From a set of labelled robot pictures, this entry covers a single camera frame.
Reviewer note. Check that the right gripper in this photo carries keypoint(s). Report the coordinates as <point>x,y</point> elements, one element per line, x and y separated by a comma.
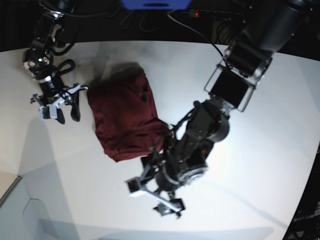
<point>68,96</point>

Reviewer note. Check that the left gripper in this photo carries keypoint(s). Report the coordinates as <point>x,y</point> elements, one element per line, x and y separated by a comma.
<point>159,182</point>

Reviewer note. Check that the dark red t-shirt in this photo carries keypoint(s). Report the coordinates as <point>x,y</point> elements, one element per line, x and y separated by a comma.
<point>125,116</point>

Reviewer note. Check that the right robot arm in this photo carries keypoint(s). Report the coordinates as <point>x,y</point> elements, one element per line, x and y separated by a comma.
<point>38,61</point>

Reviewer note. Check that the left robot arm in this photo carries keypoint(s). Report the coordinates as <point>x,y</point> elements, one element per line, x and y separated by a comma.
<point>186,147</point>

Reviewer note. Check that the blue box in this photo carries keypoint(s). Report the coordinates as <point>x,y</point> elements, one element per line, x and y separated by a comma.
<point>155,4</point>

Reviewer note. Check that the black power strip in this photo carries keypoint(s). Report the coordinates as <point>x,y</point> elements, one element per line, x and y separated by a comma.
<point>215,15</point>

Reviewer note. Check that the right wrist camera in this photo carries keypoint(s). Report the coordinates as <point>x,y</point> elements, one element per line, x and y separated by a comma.
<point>48,112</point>

